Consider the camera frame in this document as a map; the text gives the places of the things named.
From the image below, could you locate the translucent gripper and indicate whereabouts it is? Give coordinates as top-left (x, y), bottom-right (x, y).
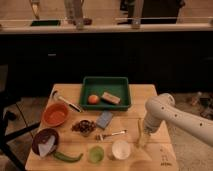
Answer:
top-left (137, 132), bottom-right (151, 148)

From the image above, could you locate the white cup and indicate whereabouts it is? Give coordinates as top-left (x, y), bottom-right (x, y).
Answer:
top-left (112, 140), bottom-right (131, 160)

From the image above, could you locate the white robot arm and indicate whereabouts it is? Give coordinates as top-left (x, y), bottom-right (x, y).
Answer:
top-left (138, 93), bottom-right (213, 147)

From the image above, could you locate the orange red bowl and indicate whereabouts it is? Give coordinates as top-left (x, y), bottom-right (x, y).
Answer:
top-left (42, 103), bottom-right (69, 127)

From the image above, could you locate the dark maroon bowl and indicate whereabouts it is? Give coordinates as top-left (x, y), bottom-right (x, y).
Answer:
top-left (32, 128), bottom-right (59, 157)

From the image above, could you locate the blue sponge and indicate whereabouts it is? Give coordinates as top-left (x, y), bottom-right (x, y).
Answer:
top-left (96, 111), bottom-right (113, 129)

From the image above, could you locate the green cup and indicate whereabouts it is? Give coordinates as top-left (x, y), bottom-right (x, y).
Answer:
top-left (88, 146), bottom-right (104, 163)

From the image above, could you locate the brown sponge block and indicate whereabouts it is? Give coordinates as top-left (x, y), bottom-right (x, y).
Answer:
top-left (101, 92), bottom-right (121, 105)

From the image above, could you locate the green plastic tray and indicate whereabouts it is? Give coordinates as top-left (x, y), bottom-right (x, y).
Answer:
top-left (79, 76), bottom-right (131, 111)

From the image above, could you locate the orange fruit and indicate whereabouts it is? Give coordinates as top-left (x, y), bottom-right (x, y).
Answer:
top-left (88, 94), bottom-right (100, 105)

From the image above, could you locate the green chili pepper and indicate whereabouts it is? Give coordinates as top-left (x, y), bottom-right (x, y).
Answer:
top-left (53, 151), bottom-right (83, 163)

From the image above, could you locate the white folded paper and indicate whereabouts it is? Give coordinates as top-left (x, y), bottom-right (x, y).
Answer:
top-left (38, 135), bottom-right (56, 157)

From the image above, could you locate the black office chair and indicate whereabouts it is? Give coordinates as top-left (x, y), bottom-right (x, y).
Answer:
top-left (0, 64), bottom-right (40, 171)

